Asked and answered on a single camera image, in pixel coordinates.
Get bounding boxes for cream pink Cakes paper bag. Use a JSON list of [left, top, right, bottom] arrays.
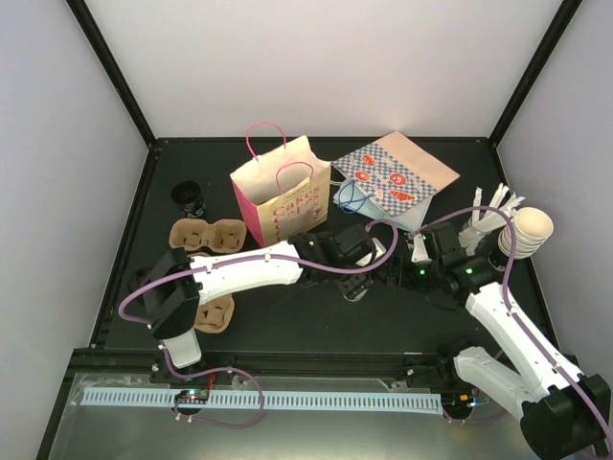
[[230, 121, 331, 247]]

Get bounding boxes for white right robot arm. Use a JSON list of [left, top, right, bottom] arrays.
[[393, 223, 612, 459]]

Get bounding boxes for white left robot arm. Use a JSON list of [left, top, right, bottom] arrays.
[[140, 224, 398, 382]]

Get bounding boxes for black open coffee cup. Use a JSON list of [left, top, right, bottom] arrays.
[[170, 180, 206, 219]]

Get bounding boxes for light blue paper bag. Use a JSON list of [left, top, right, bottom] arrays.
[[332, 180, 432, 232]]

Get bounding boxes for blue checkered bakery paper bag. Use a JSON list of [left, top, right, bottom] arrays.
[[332, 131, 460, 218]]

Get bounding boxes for tall white paper cup stack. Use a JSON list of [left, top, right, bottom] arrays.
[[498, 207, 554, 260]]

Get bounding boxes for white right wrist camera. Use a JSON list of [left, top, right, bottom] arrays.
[[411, 234, 432, 265]]

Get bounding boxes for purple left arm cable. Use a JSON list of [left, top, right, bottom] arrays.
[[117, 219, 398, 332]]

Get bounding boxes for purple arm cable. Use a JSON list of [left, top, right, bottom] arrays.
[[421, 207, 600, 423], [117, 219, 398, 332]]

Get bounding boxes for white slotted cable rail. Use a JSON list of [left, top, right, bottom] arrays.
[[80, 387, 443, 415]]

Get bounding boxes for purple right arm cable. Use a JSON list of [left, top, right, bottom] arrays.
[[421, 207, 600, 423]]

